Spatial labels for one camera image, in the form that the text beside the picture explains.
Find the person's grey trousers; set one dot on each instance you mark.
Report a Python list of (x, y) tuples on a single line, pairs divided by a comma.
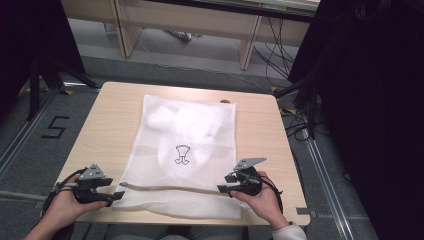
[(140, 232)]

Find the grey tape piece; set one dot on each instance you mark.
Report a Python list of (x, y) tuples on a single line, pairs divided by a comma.
[(302, 210)]

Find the black tripod stand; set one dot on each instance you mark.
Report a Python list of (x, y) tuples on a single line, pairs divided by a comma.
[(311, 110), (33, 93)]

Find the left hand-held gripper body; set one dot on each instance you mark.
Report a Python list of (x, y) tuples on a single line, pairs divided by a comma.
[(90, 188)]

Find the white garment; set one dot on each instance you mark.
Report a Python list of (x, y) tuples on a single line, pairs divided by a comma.
[(186, 123)]

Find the white mesh laundry bag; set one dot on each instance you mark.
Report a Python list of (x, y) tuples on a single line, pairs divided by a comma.
[(150, 173)]

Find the small dark round object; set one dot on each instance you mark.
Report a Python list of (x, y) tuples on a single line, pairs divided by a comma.
[(225, 101)]

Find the person's left hand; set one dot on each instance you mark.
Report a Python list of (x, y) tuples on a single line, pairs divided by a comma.
[(65, 203)]

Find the metal floor rail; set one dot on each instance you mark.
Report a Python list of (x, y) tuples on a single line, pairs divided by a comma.
[(23, 133), (328, 186)]

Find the light wooden desk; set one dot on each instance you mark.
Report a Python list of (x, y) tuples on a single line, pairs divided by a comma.
[(186, 23)]

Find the person's right hand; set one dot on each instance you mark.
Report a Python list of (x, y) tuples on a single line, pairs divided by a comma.
[(266, 203)]

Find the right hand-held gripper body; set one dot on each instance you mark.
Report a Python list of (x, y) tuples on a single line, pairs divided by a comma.
[(248, 181)]

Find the black curtain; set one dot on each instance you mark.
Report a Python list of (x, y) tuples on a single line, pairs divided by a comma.
[(373, 100), (30, 36)]

